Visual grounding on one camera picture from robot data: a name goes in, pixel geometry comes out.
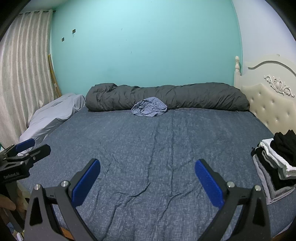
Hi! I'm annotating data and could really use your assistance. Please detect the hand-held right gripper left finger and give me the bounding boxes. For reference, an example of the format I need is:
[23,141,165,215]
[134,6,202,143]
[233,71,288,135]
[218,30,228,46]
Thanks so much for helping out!
[24,159,101,241]

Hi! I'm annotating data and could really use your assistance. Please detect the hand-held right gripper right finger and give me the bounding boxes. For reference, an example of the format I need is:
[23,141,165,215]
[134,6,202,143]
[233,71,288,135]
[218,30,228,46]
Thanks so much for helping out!
[195,159,271,241]

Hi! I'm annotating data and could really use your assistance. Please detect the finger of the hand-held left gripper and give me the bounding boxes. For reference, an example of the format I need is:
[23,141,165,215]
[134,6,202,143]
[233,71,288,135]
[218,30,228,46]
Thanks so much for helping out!
[0,138,36,163]
[14,144,51,168]

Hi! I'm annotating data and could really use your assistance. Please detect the blue plaid shorts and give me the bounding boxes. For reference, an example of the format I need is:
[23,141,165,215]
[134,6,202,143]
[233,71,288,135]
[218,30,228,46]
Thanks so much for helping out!
[131,97,168,117]

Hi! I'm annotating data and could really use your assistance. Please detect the person's left hand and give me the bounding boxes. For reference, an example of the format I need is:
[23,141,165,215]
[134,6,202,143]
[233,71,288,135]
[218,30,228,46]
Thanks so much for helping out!
[0,194,17,211]

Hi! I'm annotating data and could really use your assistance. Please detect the light grey cloth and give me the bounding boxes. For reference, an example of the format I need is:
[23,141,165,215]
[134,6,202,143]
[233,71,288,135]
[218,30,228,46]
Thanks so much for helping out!
[19,93,86,150]

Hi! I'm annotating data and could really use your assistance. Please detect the folded grey garment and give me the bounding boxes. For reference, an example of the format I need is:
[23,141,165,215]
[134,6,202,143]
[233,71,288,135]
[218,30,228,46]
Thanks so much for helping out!
[252,155,296,205]

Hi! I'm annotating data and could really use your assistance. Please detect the folded black garment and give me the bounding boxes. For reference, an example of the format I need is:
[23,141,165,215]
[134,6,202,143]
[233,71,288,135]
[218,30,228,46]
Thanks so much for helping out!
[251,147,296,191]

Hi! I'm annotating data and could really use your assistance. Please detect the blue patterned bed sheet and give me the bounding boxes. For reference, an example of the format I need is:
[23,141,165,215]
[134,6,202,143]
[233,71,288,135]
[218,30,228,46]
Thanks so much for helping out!
[17,107,296,241]

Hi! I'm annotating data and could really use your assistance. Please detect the folded white garment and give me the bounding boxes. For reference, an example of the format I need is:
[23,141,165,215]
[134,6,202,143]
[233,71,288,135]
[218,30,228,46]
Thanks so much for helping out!
[258,138,296,179]

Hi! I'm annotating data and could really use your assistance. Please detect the beige striped curtain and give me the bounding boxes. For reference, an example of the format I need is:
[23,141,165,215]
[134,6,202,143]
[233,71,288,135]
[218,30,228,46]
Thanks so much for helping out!
[0,10,61,149]

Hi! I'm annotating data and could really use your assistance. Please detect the crumpled black garment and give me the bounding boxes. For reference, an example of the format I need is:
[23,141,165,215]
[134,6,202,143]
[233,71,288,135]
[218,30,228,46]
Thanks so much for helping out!
[270,130,296,168]

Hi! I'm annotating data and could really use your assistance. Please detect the rolled dark grey duvet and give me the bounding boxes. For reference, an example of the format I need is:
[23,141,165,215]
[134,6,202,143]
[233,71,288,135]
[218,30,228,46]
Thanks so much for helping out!
[85,82,250,112]

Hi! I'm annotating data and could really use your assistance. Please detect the cream tufted headboard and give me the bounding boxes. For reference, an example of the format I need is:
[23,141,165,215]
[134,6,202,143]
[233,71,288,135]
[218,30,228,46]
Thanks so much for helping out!
[233,54,296,139]

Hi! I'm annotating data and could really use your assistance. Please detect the wooden frame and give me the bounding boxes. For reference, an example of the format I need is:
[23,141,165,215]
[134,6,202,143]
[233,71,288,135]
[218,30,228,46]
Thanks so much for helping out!
[48,54,62,98]

